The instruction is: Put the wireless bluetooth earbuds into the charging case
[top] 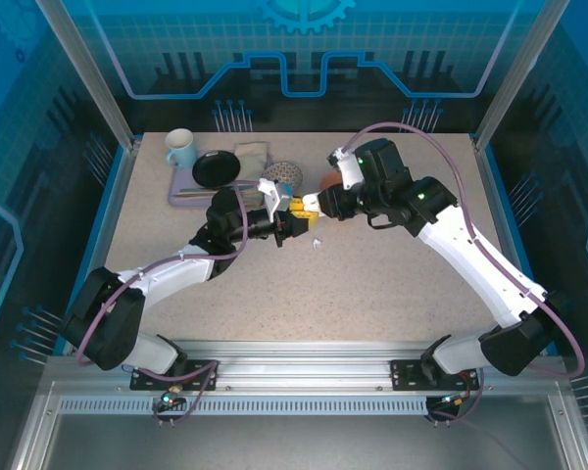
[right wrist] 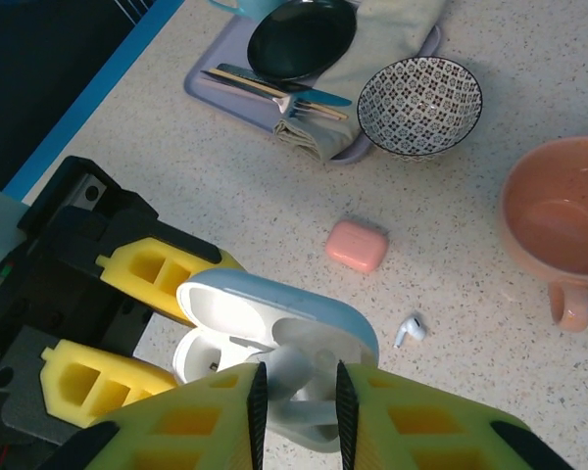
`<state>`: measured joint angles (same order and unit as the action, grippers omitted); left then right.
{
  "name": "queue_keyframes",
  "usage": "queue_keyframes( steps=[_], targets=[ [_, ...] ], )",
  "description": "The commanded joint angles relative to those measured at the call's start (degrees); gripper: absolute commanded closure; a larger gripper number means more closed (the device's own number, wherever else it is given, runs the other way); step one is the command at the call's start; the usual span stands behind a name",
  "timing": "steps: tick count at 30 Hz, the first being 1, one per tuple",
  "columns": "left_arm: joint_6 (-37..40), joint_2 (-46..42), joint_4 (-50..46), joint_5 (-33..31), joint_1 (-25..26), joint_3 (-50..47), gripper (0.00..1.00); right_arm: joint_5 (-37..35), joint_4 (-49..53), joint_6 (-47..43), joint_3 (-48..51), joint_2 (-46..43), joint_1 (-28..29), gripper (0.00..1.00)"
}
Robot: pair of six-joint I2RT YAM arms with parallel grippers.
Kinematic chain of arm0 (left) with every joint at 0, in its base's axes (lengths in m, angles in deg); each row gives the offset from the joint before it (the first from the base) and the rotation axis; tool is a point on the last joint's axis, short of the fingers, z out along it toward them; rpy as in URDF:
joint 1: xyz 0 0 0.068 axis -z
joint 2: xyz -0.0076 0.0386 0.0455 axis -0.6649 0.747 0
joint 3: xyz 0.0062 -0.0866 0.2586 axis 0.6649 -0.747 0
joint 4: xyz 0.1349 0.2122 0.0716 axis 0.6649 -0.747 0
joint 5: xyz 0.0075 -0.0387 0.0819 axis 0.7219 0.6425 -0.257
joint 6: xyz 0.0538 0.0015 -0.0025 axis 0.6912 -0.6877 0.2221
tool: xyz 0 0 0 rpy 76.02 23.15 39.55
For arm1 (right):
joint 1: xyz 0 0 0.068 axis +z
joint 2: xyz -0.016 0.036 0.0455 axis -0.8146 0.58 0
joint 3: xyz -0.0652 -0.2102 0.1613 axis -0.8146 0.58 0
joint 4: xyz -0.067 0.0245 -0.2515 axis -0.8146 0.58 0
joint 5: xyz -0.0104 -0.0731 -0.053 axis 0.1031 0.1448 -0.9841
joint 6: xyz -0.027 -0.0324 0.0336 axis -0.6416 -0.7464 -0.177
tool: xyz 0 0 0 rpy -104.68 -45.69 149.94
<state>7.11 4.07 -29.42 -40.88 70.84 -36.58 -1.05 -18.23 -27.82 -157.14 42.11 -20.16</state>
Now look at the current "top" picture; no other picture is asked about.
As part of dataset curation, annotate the aluminium side rail blue edging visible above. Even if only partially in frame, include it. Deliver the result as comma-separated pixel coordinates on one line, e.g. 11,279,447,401
61,139,143,356
471,136,560,356

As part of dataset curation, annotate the purple camera cable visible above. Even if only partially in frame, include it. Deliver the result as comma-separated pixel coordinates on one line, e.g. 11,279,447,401
75,184,264,428
342,121,587,428

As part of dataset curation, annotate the small black plate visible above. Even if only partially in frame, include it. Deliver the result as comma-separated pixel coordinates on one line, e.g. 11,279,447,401
191,150,242,190

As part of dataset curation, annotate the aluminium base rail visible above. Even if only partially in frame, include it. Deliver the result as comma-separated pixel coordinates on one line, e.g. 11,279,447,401
42,339,565,399

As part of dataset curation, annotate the grey metal base frame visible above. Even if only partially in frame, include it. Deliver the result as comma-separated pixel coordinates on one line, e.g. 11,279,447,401
7,380,588,470

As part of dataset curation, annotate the patterned ceramic bowl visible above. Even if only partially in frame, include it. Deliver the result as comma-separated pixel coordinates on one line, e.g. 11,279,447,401
262,160,304,193

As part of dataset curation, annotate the blue handled table knife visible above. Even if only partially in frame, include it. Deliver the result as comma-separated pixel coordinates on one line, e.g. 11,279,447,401
178,181,262,195

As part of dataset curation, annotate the aluminium frame post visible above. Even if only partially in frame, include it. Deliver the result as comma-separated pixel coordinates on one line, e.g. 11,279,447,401
471,0,573,152
32,0,143,153

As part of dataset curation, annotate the lavender plastic tray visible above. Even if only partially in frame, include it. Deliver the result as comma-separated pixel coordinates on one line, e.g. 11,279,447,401
168,149,275,210

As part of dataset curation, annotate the light blue ceramic mug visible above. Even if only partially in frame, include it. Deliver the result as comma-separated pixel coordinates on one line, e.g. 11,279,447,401
164,128,199,169

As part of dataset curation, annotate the slotted grey cable duct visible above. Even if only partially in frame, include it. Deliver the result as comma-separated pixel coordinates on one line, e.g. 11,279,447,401
57,397,435,416

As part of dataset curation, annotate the folded beige cloth napkin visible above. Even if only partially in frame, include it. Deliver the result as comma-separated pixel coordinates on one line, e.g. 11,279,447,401
232,141,271,205

